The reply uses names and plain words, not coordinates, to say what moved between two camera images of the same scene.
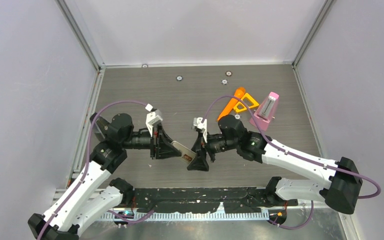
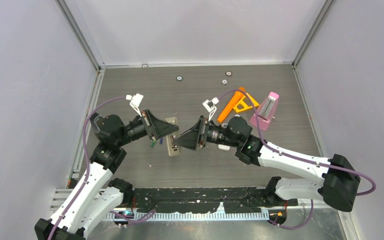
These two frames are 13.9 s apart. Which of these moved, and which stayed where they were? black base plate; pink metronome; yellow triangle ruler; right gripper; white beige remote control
Moved: white beige remote control; right gripper
Stayed: pink metronome; black base plate; yellow triangle ruler
